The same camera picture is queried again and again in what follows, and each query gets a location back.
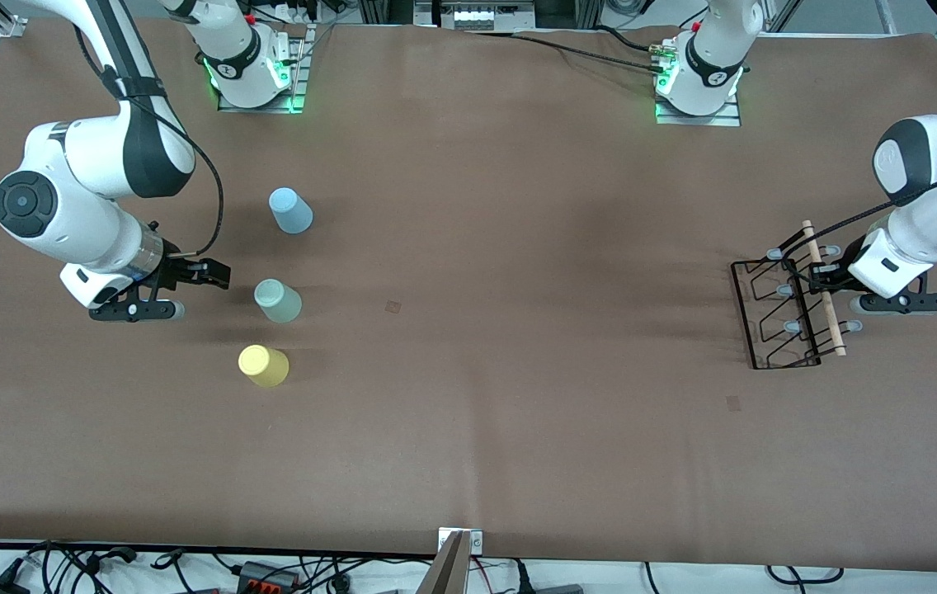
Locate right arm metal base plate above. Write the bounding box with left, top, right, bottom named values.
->
left=217, top=25, right=309, bottom=115

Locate white power strip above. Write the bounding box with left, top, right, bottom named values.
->
left=258, top=0, right=329, bottom=26

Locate pale green plastic cup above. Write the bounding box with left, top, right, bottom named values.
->
left=253, top=279, right=303, bottom=323

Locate light blue plastic cup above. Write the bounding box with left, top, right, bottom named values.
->
left=268, top=187, right=314, bottom=235

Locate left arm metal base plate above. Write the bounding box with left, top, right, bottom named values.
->
left=655, top=97, right=742, bottom=128

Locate yellow plastic cup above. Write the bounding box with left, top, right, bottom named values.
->
left=238, top=344, right=290, bottom=389

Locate thin black table cable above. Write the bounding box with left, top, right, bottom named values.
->
left=468, top=30, right=667, bottom=75

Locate black orange power adapter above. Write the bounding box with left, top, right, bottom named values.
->
left=238, top=561, right=301, bottom=592

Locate thick black table cable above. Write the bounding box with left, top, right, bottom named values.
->
left=592, top=25, right=664, bottom=55

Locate grey camera mount beam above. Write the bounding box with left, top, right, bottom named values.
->
left=417, top=530, right=472, bottom=594

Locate small metal edge bracket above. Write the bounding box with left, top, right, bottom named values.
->
left=438, top=528, right=484, bottom=555

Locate black wire cup holder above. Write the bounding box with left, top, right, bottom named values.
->
left=730, top=219, right=864, bottom=370

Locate grey connector box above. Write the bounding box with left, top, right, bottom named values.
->
left=436, top=0, right=536, bottom=32

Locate black looped floor cable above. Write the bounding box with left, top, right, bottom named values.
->
left=765, top=564, right=845, bottom=588

